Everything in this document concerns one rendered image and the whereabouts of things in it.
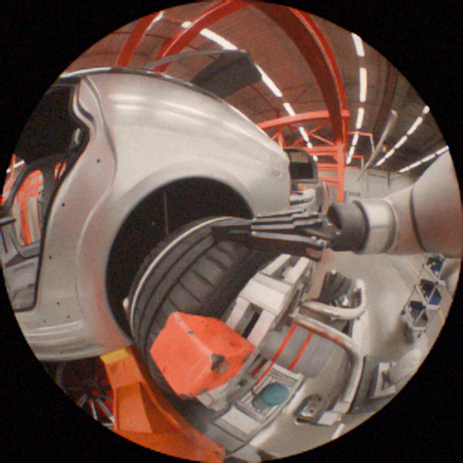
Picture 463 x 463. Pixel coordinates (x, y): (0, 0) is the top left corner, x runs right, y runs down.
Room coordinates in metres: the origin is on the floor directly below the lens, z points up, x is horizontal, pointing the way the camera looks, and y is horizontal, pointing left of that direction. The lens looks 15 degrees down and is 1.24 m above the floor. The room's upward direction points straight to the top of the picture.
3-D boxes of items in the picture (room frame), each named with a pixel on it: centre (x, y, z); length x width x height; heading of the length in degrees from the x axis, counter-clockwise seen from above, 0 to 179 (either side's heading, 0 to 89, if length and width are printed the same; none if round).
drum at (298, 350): (0.18, -0.18, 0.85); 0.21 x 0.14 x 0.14; 46
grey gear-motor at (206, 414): (0.14, 0.19, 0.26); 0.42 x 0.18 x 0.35; 46
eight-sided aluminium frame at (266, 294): (0.23, -0.13, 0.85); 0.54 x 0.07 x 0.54; 136
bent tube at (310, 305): (0.22, -0.28, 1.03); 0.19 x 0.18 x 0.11; 46
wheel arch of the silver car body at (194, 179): (0.59, 0.21, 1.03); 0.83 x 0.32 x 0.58; 136
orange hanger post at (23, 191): (0.30, 3.43, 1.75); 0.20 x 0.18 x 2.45; 46
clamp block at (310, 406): (-0.03, -0.16, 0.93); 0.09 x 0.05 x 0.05; 46
